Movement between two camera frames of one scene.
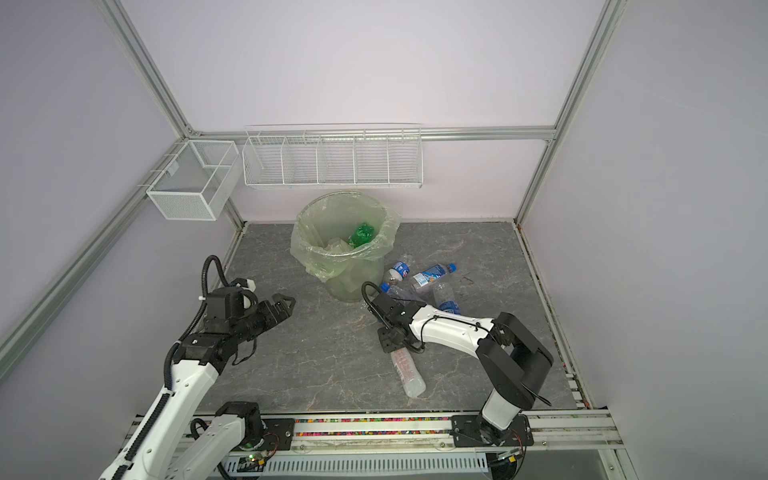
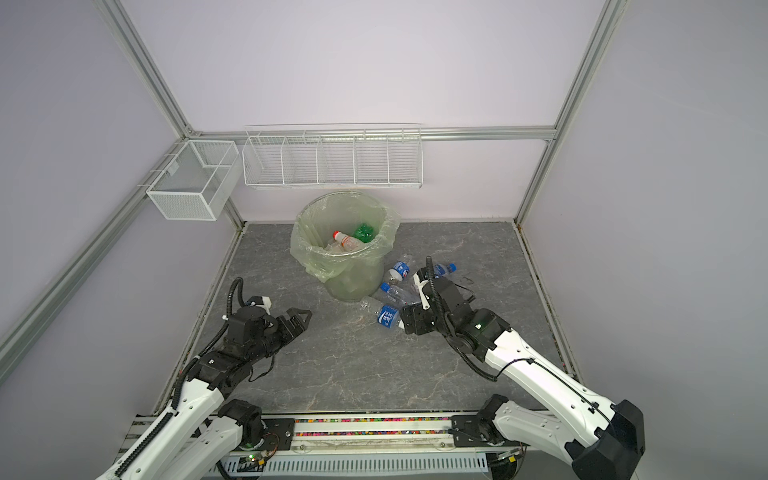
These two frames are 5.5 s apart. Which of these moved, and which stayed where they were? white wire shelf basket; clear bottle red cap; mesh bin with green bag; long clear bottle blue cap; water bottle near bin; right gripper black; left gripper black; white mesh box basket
Moved: right gripper black; clear bottle red cap; left gripper black
Stayed: long clear bottle blue cap; white mesh box basket; mesh bin with green bag; water bottle near bin; white wire shelf basket
